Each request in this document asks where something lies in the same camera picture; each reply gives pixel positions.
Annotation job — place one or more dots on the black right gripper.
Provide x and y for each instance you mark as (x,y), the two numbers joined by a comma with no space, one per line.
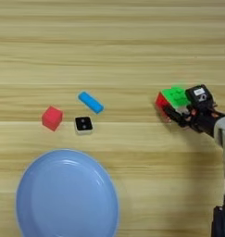
(203,120)

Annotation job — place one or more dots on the colourful Rubik's cube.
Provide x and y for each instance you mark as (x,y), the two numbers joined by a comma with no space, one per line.
(174,97)

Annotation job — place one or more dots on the blue rectangular bar block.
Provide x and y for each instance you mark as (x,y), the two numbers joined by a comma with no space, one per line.
(91,102)

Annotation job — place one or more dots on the red cube block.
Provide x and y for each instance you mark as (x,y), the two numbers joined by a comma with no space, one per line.
(52,118)

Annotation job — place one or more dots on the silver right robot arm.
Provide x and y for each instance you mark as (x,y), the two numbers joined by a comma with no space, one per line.
(224,132)

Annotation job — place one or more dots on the black box with white label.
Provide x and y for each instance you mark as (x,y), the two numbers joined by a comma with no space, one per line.
(198,95)

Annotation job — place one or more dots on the blue round plate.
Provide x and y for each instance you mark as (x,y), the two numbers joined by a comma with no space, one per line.
(67,197)

